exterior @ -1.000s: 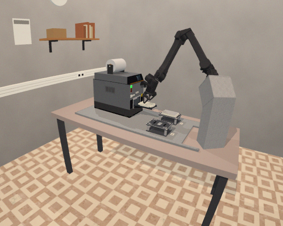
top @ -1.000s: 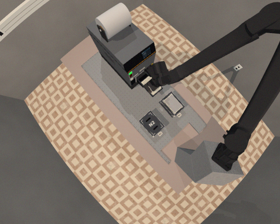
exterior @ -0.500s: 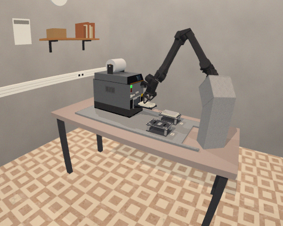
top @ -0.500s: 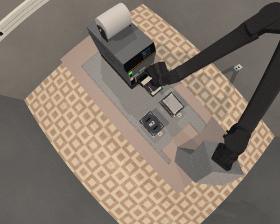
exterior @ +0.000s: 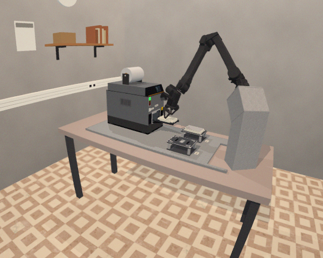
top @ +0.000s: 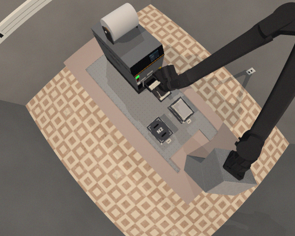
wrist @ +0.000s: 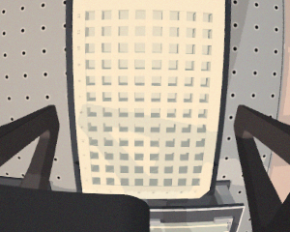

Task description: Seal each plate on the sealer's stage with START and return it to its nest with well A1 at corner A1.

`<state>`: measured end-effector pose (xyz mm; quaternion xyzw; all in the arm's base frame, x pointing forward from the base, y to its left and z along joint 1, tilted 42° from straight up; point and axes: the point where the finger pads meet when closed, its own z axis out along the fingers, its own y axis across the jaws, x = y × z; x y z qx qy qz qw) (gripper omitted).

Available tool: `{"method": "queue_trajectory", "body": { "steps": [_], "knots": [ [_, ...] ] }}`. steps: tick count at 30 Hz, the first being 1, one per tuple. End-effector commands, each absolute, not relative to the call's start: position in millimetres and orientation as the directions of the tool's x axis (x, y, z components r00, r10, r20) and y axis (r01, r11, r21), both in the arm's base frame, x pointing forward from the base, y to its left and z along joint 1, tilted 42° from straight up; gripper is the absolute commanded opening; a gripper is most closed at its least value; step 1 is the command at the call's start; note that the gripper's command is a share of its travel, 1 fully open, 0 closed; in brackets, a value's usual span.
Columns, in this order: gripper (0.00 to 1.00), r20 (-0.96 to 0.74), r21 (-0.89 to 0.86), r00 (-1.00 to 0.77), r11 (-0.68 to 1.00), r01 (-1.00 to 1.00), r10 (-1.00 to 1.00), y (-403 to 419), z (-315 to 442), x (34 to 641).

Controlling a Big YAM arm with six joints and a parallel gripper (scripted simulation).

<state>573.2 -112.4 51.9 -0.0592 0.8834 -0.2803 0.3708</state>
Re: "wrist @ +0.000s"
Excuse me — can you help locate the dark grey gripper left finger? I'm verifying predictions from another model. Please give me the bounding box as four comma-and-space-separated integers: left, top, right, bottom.
0, 104, 60, 189

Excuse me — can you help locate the grey flat base plate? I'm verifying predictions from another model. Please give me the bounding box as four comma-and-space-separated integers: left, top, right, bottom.
0, 0, 286, 232

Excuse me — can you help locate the cream well plate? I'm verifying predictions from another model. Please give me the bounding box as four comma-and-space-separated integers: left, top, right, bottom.
72, 0, 225, 199
150, 221, 228, 232

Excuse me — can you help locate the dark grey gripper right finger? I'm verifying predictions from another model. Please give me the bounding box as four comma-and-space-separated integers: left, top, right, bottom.
234, 104, 290, 232

